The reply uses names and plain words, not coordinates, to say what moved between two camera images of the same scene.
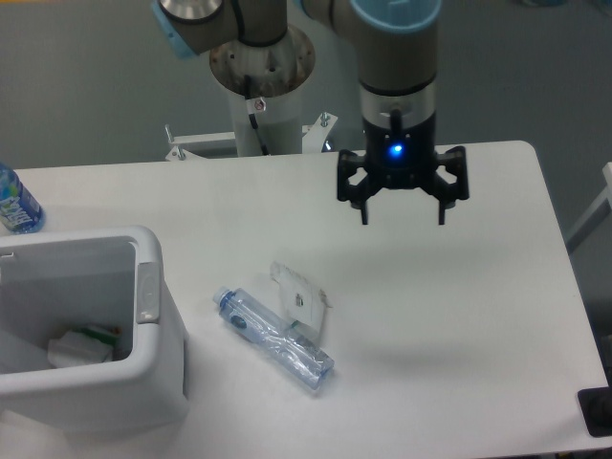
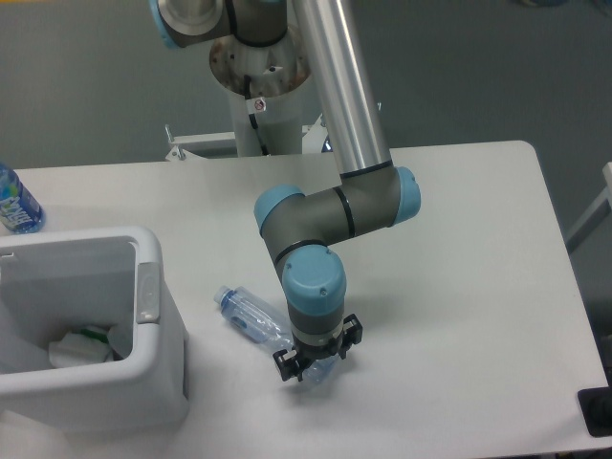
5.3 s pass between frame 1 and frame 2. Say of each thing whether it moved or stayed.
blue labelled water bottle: stayed
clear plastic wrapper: moved
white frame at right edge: stayed
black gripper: moved
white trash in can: stayed
